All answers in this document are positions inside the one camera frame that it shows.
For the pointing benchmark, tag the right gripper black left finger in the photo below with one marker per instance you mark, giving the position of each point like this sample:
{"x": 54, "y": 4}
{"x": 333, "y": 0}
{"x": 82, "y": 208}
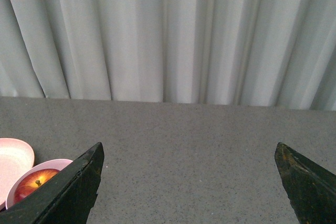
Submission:
{"x": 66, "y": 198}

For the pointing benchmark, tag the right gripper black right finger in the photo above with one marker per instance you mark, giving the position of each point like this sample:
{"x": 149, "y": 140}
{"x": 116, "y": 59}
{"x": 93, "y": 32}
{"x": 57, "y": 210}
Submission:
{"x": 309, "y": 187}

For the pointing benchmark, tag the red yellow apple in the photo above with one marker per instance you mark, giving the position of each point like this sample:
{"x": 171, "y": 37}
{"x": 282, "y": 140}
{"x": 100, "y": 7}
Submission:
{"x": 32, "y": 182}

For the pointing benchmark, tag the pale pink bowl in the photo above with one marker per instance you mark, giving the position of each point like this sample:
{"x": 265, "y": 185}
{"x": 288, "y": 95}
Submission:
{"x": 54, "y": 163}

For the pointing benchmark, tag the pink round plate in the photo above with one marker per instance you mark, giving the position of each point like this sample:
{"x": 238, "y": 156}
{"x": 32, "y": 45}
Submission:
{"x": 17, "y": 157}

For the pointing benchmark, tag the white pleated curtain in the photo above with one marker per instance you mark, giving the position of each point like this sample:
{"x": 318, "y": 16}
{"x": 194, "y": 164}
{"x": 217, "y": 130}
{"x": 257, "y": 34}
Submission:
{"x": 238, "y": 52}

